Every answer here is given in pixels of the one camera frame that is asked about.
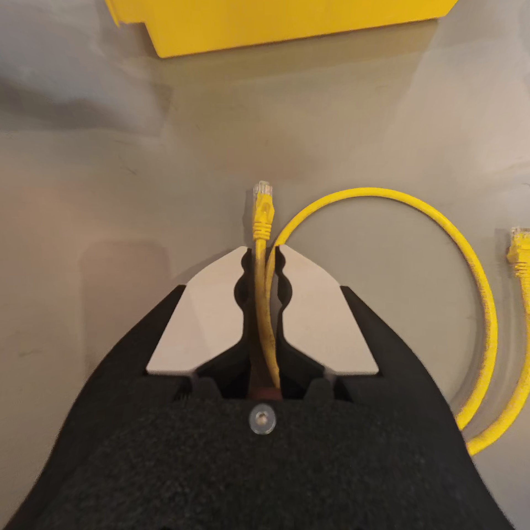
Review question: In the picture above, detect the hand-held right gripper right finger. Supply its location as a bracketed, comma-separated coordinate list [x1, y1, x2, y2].
[275, 244, 380, 400]

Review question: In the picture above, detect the yellow ethernet cable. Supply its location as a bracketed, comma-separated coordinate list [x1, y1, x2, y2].
[252, 180, 530, 456]

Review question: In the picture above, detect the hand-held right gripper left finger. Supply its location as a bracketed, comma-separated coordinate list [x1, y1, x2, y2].
[146, 246, 254, 399]

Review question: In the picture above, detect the yellow plastic bin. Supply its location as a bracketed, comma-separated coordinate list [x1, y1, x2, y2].
[104, 0, 460, 59]

